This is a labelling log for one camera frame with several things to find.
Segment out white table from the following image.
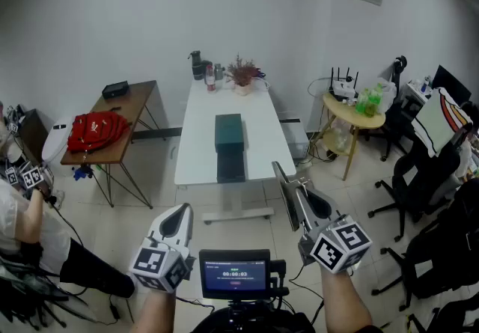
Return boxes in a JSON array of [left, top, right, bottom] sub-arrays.
[[174, 79, 297, 226]]

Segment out dark teal metal drawer cabinet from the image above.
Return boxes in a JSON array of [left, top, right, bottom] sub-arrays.
[[214, 113, 248, 184]]

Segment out white box appliance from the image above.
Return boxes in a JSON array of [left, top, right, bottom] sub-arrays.
[[280, 120, 311, 160]]

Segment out small black monitor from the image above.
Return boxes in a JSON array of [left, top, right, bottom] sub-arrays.
[[198, 248, 272, 301]]

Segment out black computer monitor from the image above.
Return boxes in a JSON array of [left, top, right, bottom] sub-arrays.
[[433, 64, 472, 105]]

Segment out white router black antennas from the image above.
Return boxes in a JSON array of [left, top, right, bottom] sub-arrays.
[[328, 66, 360, 102]]

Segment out black office chair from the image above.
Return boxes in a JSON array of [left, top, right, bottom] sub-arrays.
[[379, 55, 417, 163], [367, 129, 473, 243], [370, 180, 479, 325]]

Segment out person's left forearm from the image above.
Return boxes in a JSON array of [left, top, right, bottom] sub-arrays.
[[130, 287, 177, 333]]

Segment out round wooden side table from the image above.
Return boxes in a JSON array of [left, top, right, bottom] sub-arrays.
[[309, 91, 387, 181]]

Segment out red backpack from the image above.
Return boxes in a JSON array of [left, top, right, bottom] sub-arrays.
[[67, 111, 132, 155]]

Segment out dried plant in pot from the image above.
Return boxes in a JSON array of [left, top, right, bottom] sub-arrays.
[[225, 54, 263, 97]]

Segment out person's right forearm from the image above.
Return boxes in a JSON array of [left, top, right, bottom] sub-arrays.
[[320, 267, 375, 333]]

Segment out dark green thermos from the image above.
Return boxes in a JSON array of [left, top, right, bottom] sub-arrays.
[[187, 49, 203, 81]]

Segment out white plastic bag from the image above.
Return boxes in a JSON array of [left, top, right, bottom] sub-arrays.
[[375, 77, 397, 112]]

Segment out green plastic bottle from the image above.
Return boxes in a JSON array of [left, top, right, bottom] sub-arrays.
[[354, 88, 371, 116], [370, 82, 385, 115]]

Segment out small black box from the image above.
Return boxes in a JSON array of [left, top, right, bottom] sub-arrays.
[[102, 80, 130, 100]]

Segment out black camera rig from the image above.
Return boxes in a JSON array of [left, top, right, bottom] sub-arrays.
[[190, 259, 317, 333]]

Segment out white cloth orange stripes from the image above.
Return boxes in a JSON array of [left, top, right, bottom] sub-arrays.
[[410, 87, 475, 159]]

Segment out red label water bottle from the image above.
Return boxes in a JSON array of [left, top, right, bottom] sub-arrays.
[[205, 64, 218, 94]]

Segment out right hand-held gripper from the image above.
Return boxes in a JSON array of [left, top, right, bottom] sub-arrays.
[[272, 161, 373, 275]]

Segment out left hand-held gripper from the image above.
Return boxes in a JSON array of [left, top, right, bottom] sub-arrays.
[[129, 204, 198, 294]]

